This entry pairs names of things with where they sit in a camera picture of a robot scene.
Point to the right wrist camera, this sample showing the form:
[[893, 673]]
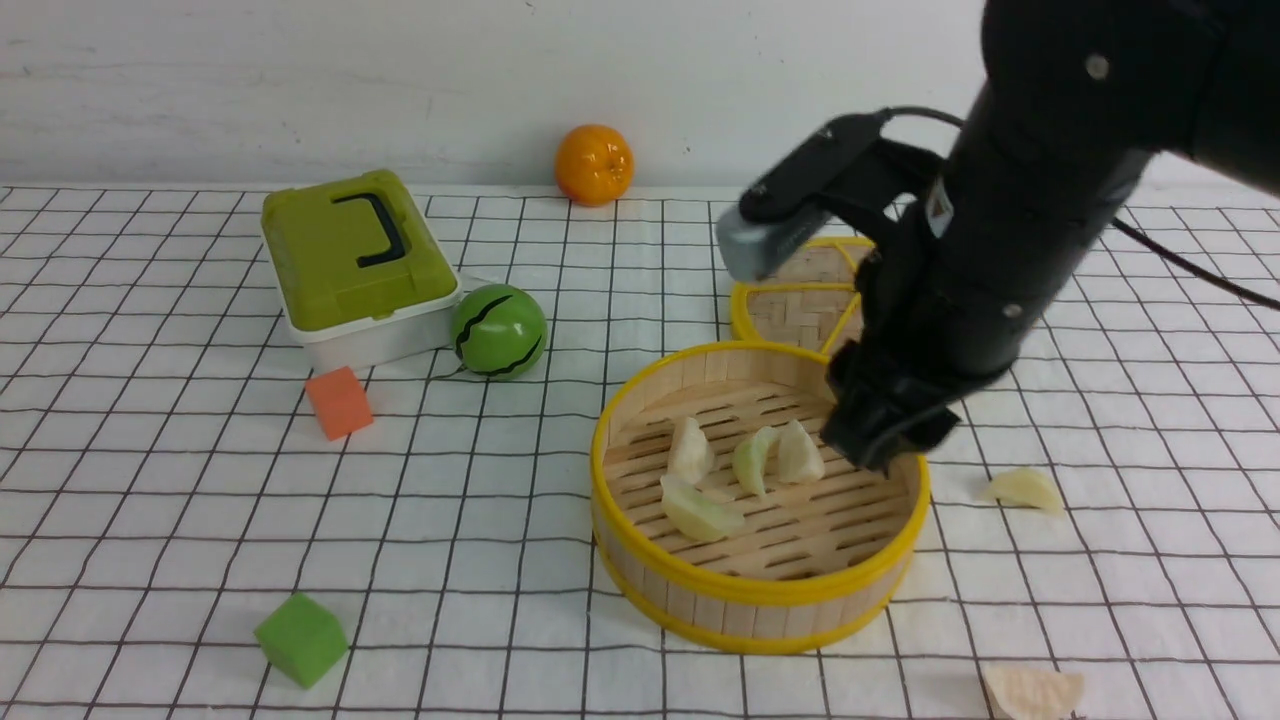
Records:
[[846, 170]]

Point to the green lidded white box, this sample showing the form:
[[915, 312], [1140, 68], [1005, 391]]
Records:
[[361, 278]]

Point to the green foam cube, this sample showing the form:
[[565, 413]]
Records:
[[302, 639]]

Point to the green toy watermelon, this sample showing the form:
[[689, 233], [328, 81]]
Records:
[[499, 331]]

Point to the white grid tablecloth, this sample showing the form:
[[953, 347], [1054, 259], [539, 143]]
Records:
[[165, 487]]

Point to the orange foam cube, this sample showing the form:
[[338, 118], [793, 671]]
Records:
[[339, 401]]

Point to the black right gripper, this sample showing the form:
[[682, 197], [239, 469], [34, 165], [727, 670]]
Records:
[[947, 304]]

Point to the orange toy fruit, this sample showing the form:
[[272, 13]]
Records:
[[594, 165]]

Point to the dumpling corner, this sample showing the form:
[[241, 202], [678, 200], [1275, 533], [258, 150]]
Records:
[[695, 515]]

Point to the white dumpling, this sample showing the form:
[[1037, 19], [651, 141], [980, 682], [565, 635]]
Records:
[[1023, 692], [690, 457]]

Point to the pale green dumpling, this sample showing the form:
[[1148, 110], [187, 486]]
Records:
[[750, 457]]

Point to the bamboo steamer tray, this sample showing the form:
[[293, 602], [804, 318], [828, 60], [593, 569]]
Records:
[[811, 564]]

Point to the bamboo steamer lid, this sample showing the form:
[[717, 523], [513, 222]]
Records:
[[811, 303]]

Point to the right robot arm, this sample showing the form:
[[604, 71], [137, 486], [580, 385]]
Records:
[[1080, 97]]

